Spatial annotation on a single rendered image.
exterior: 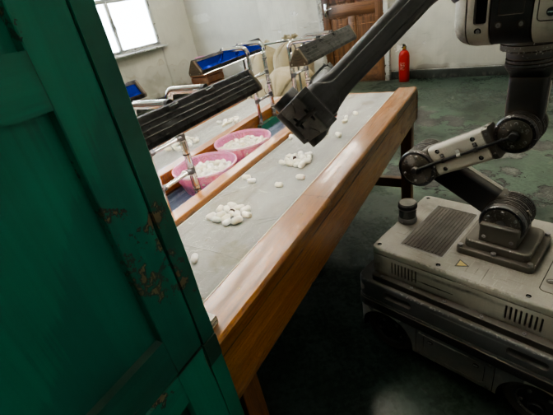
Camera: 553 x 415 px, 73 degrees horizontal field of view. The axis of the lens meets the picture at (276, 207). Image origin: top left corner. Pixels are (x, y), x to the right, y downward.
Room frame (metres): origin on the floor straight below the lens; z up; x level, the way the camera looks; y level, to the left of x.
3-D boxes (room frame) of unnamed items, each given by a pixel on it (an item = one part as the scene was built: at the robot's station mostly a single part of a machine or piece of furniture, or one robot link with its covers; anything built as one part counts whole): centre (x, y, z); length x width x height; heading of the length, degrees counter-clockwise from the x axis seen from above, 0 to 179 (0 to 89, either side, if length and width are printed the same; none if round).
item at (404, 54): (5.18, -2.09, 0.25); 0.18 x 0.14 x 0.49; 140
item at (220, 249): (1.37, -0.12, 0.73); 1.81 x 0.30 x 0.02; 145
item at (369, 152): (1.25, -0.29, 0.67); 1.81 x 0.12 x 0.19; 145
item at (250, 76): (1.05, 0.18, 1.08); 0.62 x 0.08 x 0.07; 145
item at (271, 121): (2.12, 0.01, 0.90); 0.20 x 0.19 x 0.45; 145
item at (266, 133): (1.66, 0.09, 0.72); 0.27 x 0.27 x 0.10
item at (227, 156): (1.43, 0.25, 0.72); 0.27 x 0.27 x 0.10
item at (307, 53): (1.85, -0.38, 1.08); 0.62 x 0.08 x 0.07; 145
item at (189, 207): (1.47, 0.02, 0.71); 1.81 x 0.05 x 0.11; 145
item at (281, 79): (4.39, -0.40, 0.40); 0.74 x 0.56 x 0.38; 141
